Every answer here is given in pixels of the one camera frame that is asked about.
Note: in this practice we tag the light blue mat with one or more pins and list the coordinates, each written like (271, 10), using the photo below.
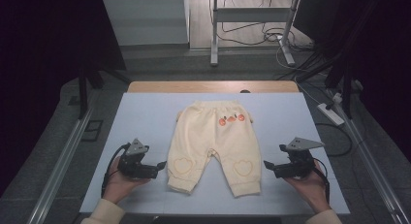
(284, 114)

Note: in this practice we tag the black metal stand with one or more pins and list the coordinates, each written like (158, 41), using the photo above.
(347, 94)
(83, 94)

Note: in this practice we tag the white power strip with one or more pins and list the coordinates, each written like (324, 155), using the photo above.
(330, 114)

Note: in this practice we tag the aluminium floor rail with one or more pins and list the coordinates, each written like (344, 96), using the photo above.
(374, 172)
(61, 166)

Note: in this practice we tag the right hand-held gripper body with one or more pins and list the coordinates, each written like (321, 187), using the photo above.
(299, 164)

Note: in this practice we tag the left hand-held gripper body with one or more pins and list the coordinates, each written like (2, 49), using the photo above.
(134, 159)

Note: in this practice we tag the person's left hand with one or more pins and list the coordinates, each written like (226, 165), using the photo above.
(118, 185)

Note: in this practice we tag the person's right hand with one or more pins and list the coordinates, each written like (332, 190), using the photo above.
(311, 188)

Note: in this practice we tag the white metal desk frame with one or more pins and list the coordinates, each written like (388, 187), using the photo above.
(252, 14)

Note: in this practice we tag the cream baby pants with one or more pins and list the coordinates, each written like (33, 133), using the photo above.
(210, 136)

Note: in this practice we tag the white partition panel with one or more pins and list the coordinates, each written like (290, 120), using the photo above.
(145, 20)

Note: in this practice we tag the dark floor outlet plate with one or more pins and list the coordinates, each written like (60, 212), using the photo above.
(92, 130)

